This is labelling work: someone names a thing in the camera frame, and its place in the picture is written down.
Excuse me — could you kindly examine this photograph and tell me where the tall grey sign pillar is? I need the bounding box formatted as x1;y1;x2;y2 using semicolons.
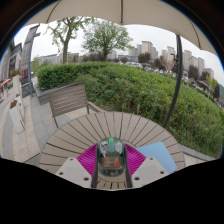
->
19;23;42;98

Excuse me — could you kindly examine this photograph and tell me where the dark curved parasol pole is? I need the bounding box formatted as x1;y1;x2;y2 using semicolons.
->
162;34;184;129

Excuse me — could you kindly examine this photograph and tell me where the group of apartment towers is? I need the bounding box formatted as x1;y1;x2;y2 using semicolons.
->
128;40;216;81

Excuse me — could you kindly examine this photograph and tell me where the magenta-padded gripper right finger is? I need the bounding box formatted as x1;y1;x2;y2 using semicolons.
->
123;143;169;190

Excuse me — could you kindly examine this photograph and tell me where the white flower planter box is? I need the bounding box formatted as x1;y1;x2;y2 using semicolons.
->
8;98;26;134
9;68;22;98

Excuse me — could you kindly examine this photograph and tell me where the brown slatted outdoor chair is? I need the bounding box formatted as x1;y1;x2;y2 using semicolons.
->
47;83;108;129

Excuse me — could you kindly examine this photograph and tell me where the beige parasol canopy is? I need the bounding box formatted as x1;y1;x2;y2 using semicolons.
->
24;0;218;56

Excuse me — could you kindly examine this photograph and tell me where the round leafy green tree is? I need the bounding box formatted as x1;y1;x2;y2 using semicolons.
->
81;19;134;63

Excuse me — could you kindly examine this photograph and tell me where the thin sparse-leaved tree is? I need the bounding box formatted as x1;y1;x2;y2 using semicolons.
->
46;16;96;64

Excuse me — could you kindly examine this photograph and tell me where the blue mouse pad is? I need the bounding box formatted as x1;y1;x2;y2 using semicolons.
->
135;141;178;175

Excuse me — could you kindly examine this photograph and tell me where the dark storefront building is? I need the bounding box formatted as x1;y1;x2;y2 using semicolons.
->
0;39;23;84

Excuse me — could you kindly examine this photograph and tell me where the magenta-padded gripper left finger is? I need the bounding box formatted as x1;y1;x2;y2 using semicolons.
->
54;143;100;190

